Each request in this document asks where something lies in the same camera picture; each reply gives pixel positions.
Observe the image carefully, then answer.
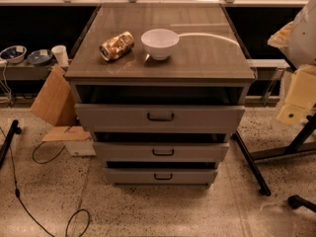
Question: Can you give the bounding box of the blue bowl on shelf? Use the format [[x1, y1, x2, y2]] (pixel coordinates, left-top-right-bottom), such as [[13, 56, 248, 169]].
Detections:
[[27, 49, 52, 66]]

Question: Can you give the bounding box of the grey top drawer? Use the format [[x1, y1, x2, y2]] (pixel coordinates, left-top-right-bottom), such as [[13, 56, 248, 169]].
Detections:
[[75, 104, 245, 133]]

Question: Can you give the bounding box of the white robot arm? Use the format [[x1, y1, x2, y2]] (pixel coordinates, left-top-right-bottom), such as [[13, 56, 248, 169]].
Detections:
[[268, 0, 316, 125]]

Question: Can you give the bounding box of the flat cardboard piece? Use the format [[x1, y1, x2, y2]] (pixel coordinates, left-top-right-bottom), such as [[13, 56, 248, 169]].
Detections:
[[42, 126, 90, 142]]

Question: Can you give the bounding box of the grey middle drawer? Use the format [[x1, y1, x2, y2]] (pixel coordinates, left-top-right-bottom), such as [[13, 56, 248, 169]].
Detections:
[[93, 142, 229, 162]]

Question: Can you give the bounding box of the grey low shelf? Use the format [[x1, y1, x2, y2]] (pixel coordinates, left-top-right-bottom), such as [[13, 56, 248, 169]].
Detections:
[[0, 59, 57, 81]]

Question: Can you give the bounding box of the crushed gold soda can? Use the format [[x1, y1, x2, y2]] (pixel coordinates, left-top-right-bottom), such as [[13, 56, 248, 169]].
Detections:
[[99, 32, 134, 61]]

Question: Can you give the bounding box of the grey bottom drawer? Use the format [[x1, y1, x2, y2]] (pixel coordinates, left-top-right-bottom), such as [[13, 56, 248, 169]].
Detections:
[[105, 168, 217, 185]]

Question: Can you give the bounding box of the black floor cable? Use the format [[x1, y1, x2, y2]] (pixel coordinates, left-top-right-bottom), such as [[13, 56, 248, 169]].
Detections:
[[0, 125, 91, 237]]

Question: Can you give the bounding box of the black caster foot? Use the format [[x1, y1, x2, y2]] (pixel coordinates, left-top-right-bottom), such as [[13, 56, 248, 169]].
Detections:
[[287, 196, 316, 212]]

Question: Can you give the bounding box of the grey drawer cabinet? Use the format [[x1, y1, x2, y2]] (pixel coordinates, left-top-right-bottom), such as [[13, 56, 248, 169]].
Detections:
[[64, 2, 257, 188]]

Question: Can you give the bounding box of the white box on floor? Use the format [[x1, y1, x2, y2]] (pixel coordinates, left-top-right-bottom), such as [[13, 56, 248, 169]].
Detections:
[[64, 139, 96, 156]]

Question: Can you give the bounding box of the leaning cardboard sheet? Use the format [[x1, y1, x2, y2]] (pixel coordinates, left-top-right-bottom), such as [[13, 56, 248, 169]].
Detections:
[[31, 65, 77, 126]]

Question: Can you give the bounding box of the white bowl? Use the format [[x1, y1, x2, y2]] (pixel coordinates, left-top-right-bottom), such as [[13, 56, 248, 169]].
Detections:
[[141, 29, 179, 60]]

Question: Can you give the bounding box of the black bar left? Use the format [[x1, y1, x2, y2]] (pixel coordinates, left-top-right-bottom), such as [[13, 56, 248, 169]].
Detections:
[[0, 119, 22, 168]]

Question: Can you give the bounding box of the grey drawer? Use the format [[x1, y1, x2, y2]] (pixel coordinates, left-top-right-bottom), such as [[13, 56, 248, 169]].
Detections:
[[75, 104, 245, 133], [93, 142, 229, 162], [105, 168, 217, 185]]

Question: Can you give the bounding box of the white paper cup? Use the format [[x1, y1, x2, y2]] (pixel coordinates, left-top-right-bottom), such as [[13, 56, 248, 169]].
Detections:
[[51, 45, 69, 67]]

